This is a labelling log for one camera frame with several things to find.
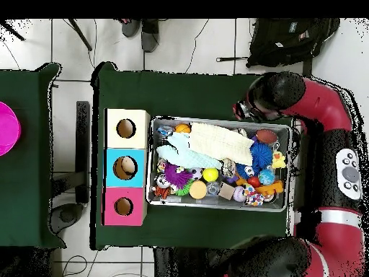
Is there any cream waffle cloth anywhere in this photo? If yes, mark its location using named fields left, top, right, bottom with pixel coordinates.
left=188, top=122, right=255, bottom=167

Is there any yellow duck plush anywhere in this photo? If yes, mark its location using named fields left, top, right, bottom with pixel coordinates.
left=271, top=150, right=287, bottom=170

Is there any mint waffle cloth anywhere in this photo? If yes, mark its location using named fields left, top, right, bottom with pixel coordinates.
left=156, top=131, right=223, bottom=170

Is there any blue green globe ball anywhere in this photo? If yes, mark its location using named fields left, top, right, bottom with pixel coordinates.
left=257, top=168, right=276, bottom=186

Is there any orange plastic toy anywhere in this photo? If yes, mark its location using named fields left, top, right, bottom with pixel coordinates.
left=254, top=180, right=285, bottom=197

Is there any silver mesh bin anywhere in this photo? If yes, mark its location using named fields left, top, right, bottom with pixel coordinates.
left=146, top=115, right=292, bottom=213

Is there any wooden box with three holes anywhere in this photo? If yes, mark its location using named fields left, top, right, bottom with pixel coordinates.
left=102, top=107, right=151, bottom=227

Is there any brown toy football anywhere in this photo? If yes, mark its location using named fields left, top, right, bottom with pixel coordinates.
left=255, top=128, right=278, bottom=145

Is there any dark green tablecloth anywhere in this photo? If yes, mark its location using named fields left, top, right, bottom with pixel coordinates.
left=0, top=62, right=67, bottom=249
left=89, top=61, right=295, bottom=251

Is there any blue spiky ball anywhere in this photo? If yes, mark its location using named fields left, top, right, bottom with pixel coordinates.
left=249, top=141, right=273, bottom=170

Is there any black backpack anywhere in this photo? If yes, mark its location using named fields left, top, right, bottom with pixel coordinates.
left=215, top=18, right=341, bottom=69

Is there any round orange sponge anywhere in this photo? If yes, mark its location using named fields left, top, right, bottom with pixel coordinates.
left=189, top=180, right=208, bottom=200

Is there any purple spiky monster toy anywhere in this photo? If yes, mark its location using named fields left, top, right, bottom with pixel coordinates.
left=164, top=162, right=194, bottom=190

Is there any black panel on stand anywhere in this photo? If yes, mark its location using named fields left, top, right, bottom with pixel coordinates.
left=48, top=100, right=91, bottom=235

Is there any black tripod leg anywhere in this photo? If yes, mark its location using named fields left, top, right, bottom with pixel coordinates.
left=67, top=18, right=93, bottom=52
left=0, top=19, right=25, bottom=41

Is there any pink plastic bowl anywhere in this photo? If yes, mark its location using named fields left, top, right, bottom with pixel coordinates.
left=0, top=100, right=22, bottom=157

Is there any thin black cable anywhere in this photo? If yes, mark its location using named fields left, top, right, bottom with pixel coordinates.
left=184, top=18, right=210, bottom=74

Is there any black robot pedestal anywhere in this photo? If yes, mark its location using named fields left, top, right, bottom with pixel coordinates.
left=152, top=246, right=224, bottom=277

